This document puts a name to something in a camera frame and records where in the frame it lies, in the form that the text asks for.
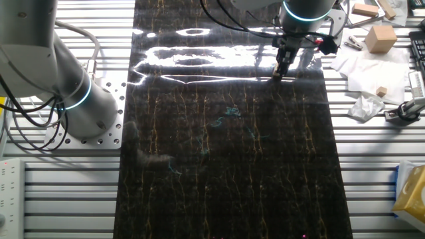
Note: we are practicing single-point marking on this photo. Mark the wrist camera with grey bracket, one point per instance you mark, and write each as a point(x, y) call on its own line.
point(328, 46)

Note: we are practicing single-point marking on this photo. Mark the long wooden block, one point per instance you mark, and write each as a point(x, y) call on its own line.
point(388, 9)

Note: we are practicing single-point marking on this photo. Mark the white paper sheet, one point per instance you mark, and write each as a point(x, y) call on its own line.
point(401, 13)

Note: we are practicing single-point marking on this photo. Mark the large wooden cube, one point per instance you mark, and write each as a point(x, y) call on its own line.
point(380, 40)

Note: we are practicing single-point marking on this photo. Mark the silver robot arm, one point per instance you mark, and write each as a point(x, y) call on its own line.
point(33, 49)

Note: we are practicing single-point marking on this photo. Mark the small wooden cube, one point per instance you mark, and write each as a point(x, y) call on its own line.
point(276, 72)
point(382, 92)

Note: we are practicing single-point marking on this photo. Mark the red clothespin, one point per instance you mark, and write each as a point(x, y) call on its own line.
point(318, 42)

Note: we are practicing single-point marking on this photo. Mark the flat wooden block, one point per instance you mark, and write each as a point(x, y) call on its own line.
point(365, 10)

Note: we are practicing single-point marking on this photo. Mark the flat white tissue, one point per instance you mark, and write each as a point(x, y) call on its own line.
point(382, 69)

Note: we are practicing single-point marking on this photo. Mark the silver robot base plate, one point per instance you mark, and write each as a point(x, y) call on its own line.
point(114, 114)

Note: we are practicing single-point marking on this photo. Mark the yellow tissue box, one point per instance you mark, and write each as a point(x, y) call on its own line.
point(396, 189)
point(413, 196)

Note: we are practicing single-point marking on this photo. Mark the black keyboard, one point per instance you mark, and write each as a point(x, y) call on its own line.
point(419, 49)

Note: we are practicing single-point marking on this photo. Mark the grey flat tray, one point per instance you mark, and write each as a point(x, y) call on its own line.
point(352, 20)

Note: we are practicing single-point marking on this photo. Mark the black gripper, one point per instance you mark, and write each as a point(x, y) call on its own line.
point(286, 42)

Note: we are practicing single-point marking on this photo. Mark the crumpled white tissue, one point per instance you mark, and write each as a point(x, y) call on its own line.
point(365, 109)

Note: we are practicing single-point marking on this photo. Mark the silver camera pole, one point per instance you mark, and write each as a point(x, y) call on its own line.
point(391, 116)

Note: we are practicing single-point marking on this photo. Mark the black marble pattern mat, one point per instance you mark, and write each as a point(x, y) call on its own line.
point(216, 182)

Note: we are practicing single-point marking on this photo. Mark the white power strip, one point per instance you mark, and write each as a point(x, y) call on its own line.
point(11, 199)

